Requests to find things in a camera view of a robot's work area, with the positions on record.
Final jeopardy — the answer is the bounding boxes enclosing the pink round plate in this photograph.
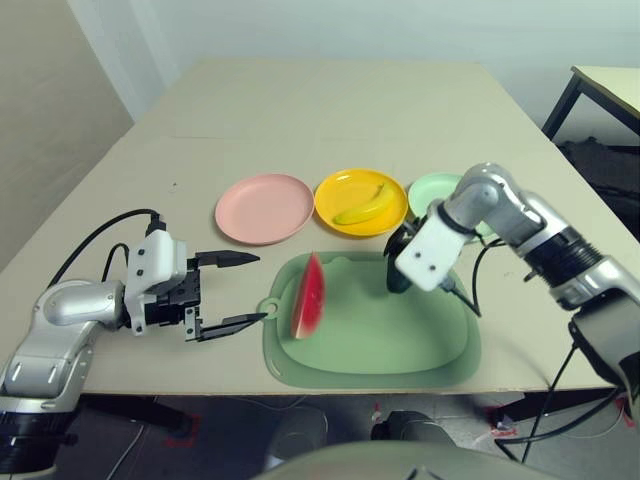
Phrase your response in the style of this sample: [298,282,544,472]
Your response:
[214,173,315,246]

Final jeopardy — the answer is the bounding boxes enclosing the red watermelon slice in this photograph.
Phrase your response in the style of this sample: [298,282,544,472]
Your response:
[291,251,327,340]

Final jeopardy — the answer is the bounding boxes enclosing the red floor tape mark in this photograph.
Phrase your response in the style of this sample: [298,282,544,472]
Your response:
[490,405,519,440]

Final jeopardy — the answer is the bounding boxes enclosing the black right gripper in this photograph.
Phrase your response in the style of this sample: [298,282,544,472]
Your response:
[382,219,427,291]

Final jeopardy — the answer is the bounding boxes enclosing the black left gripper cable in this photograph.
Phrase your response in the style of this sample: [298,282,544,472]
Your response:
[102,243,132,281]

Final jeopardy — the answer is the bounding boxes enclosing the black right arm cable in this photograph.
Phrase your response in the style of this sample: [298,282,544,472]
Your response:
[442,234,581,464]

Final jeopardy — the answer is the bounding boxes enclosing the yellow round plate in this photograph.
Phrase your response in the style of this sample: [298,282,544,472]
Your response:
[313,168,408,239]

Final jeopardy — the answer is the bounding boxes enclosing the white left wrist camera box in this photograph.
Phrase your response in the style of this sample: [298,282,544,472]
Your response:
[123,230,190,334]

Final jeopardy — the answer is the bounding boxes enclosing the black left camera cable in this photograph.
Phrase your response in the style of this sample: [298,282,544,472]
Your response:
[49,208,167,291]

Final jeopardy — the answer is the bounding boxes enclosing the green silicone cutting mat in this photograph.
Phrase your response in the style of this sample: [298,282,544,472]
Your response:
[256,251,483,388]

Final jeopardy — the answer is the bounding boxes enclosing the dark robot right leg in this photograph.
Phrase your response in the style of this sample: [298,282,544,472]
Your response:
[369,409,456,447]

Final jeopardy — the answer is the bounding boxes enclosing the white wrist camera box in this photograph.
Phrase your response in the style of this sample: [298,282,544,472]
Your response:
[394,203,464,292]
[123,230,190,334]

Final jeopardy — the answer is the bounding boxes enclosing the yellow banana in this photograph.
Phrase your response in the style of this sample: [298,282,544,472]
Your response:
[332,182,396,225]

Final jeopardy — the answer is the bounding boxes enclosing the mint green round plate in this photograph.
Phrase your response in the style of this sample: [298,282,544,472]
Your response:
[407,172,497,242]

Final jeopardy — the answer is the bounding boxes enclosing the grey-green robot torso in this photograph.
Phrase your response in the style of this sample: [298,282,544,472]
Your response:
[267,439,556,480]

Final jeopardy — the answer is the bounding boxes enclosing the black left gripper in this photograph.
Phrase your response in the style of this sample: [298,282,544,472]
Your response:
[144,249,270,344]

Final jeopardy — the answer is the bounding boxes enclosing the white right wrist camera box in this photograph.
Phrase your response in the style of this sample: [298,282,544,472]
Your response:
[394,203,464,292]

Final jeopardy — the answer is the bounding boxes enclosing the beige side table black legs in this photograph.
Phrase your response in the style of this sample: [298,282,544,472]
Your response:
[542,64,640,146]

